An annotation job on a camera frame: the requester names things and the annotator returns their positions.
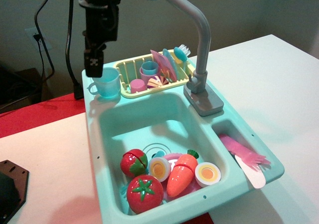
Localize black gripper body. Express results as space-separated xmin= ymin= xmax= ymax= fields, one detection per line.
xmin=79 ymin=0 xmax=121 ymax=47

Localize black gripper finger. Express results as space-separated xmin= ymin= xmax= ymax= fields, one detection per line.
xmin=82 ymin=30 xmax=95 ymax=53
xmin=84 ymin=44 xmax=107 ymax=78

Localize light blue toy cup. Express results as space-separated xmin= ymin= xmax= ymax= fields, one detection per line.
xmin=87 ymin=67 xmax=121 ymax=98

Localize pink upside-down cup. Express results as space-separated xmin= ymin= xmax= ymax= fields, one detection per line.
xmin=130 ymin=79 xmax=146 ymax=94

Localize purple cup in rack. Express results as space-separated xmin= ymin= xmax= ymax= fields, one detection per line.
xmin=140 ymin=67 xmax=160 ymax=85

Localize blue cup in rack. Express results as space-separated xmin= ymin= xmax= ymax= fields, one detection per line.
xmin=142 ymin=61 xmax=159 ymax=75

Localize teal toy sink unit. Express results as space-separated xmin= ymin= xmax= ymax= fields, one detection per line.
xmin=82 ymin=75 xmax=285 ymax=224

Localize yellow dish rack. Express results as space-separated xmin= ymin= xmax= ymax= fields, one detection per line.
xmin=113 ymin=49 xmax=195 ymax=99

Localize striped toy shell food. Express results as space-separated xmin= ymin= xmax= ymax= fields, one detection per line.
xmin=147 ymin=75 xmax=169 ymax=88

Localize pink toy plate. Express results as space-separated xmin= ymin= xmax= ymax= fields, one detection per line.
xmin=151 ymin=50 xmax=172 ymax=79

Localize blue toy plate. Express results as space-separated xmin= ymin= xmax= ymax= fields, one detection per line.
xmin=162 ymin=48 xmax=177 ymax=82

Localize dark box on floor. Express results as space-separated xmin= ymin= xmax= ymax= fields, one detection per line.
xmin=0 ymin=65 xmax=53 ymax=113

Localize teal dish brush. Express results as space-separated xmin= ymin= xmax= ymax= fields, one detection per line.
xmin=173 ymin=44 xmax=191 ymax=71

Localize red cloth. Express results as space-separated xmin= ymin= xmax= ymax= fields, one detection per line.
xmin=0 ymin=94 xmax=85 ymax=138

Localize toy strawberry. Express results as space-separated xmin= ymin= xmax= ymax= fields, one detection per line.
xmin=120 ymin=149 xmax=148 ymax=178

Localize grey toy faucet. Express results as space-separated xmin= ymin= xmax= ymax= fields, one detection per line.
xmin=166 ymin=0 xmax=224 ymax=116

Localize left toy egg half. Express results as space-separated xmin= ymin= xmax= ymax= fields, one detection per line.
xmin=149 ymin=157 xmax=171 ymax=182

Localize toy egg half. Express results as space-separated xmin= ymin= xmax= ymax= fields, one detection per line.
xmin=195 ymin=162 xmax=221 ymax=188
xmin=149 ymin=157 xmax=171 ymax=182

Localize toy carrot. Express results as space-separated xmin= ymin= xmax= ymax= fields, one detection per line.
xmin=166 ymin=149 xmax=199 ymax=198

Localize toy tomato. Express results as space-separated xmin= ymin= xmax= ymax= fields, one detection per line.
xmin=126 ymin=175 xmax=164 ymax=214

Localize right toy egg half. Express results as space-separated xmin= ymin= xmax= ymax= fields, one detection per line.
xmin=195 ymin=162 xmax=221 ymax=188

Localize pink toy fork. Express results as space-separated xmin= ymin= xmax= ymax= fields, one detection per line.
xmin=218 ymin=134 xmax=271 ymax=170

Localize white toy knife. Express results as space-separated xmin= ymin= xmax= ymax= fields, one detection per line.
xmin=234 ymin=155 xmax=266 ymax=189

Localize black power cord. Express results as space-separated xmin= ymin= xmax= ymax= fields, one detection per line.
xmin=4 ymin=0 xmax=83 ymax=85

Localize white wall outlet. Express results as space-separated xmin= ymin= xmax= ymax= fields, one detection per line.
xmin=24 ymin=27 xmax=52 ymax=51

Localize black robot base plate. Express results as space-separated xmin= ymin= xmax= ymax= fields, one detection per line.
xmin=0 ymin=160 xmax=29 ymax=224

